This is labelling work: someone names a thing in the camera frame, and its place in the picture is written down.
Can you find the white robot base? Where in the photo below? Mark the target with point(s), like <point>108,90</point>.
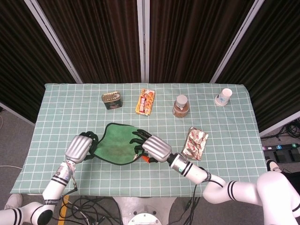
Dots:
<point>143,211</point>

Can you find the white black shoe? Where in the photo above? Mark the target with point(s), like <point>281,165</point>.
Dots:
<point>273,165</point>

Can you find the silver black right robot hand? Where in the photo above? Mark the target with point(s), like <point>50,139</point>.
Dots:
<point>157,147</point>

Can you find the brown jar with white lid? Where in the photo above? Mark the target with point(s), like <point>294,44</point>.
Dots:
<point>181,107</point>

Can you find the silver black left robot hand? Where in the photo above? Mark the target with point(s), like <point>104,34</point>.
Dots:
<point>78,147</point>

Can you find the dark brown partition panel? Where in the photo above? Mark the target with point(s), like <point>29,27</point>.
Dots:
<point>274,65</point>
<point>21,58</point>
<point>98,35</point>
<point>192,35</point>

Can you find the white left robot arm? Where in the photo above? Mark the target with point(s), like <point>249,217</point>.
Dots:
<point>55,187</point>

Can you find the white paper cups blue flower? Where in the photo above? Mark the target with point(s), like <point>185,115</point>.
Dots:
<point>222,97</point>

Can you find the green cloth with black trim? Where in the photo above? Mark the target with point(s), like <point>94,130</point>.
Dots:
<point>117,145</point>

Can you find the gold red foil snack bag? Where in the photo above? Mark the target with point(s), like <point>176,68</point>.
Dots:
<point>195,143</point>

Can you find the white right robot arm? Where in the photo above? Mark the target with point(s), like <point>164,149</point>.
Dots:
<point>234,189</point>

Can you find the plain white shoe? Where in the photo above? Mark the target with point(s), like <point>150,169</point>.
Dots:
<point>13,201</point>

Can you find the white partition post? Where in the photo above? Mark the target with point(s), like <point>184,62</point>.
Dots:
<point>56,44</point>
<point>236,44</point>
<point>143,39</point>

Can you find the dark green luncheon meat tin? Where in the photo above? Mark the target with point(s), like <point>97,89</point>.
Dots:
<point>112,100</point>

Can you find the yellow floor tape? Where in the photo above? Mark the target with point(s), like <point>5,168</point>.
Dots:
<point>63,208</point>

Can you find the green white checked tablecloth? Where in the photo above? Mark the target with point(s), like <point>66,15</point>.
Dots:
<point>117,180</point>

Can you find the black foot pedal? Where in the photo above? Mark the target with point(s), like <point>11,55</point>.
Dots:
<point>280,156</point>
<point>294,155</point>

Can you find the orange yellow snack box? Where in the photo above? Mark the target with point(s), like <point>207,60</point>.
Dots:
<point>145,102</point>

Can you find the white partition base rail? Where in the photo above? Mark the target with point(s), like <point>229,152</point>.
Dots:
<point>18,114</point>
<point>279,127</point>

